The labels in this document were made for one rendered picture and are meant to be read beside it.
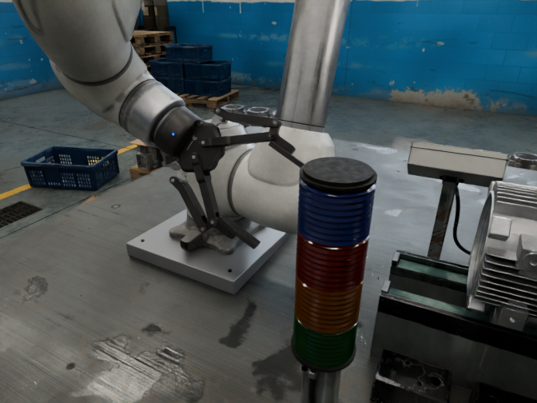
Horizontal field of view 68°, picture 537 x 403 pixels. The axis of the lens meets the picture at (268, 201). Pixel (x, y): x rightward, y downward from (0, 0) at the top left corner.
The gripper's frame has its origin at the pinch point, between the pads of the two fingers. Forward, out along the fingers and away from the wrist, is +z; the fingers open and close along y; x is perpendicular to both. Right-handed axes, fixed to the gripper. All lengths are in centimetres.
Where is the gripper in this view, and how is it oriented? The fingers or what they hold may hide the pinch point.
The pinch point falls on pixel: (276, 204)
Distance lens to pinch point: 58.1
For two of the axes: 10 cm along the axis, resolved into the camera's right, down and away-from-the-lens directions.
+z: 8.0, 5.9, -1.1
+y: -5.7, 8.1, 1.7
